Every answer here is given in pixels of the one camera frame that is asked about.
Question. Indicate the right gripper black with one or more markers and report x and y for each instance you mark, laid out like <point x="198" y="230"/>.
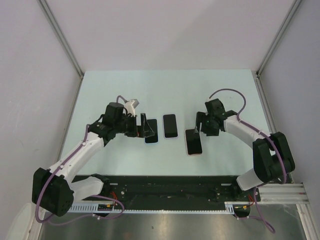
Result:
<point x="200" y="118"/>

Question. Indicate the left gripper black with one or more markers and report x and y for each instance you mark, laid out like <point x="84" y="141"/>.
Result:
<point x="143" y="130"/>

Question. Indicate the light blue phone case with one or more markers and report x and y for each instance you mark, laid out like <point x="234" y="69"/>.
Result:
<point x="151" y="143"/>

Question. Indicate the pink phone black screen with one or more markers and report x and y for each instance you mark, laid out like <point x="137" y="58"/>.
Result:
<point x="193" y="143"/>

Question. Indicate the beige phone case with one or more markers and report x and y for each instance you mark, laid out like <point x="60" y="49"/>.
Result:
<point x="193" y="155"/>

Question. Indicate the lilac phone case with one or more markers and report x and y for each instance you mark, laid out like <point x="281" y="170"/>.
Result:
<point x="171" y="137"/>

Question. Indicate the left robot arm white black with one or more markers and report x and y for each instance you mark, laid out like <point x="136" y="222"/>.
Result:
<point x="55" y="190"/>

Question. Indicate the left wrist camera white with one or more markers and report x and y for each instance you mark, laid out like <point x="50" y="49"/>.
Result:
<point x="130" y="106"/>

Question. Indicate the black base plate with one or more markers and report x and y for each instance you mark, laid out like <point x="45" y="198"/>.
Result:
<point x="176" y="192"/>

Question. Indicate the right aluminium frame post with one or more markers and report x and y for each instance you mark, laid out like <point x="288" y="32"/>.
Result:
<point x="294" y="8"/>

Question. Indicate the aluminium frame post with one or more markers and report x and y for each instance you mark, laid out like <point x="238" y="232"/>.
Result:
<point x="54" y="24"/>
<point x="294" y="8"/>

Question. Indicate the slotted white cable duct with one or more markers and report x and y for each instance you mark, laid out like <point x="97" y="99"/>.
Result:
<point x="224" y="208"/>

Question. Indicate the aluminium front rail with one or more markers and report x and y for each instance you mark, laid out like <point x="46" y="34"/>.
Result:
<point x="283" y="194"/>

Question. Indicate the left aluminium frame post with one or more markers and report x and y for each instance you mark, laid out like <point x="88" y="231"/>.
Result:
<point x="54" y="24"/>

